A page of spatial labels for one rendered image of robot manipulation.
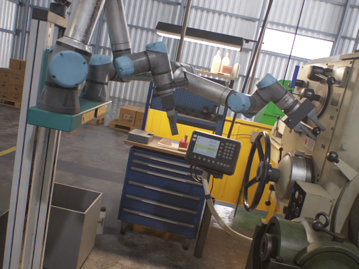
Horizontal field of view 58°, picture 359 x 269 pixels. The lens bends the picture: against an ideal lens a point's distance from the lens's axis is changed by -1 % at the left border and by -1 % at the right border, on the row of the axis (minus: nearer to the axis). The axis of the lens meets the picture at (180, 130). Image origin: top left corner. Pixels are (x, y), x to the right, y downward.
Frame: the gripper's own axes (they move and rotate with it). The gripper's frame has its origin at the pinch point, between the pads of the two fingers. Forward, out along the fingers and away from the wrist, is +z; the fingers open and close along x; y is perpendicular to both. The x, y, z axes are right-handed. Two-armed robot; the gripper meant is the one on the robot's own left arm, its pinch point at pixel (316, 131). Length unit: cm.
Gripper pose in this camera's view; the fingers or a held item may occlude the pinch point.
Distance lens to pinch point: 144.5
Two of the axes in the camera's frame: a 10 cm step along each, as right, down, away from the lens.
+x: 6.8, -7.1, -1.6
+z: 7.3, 6.8, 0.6
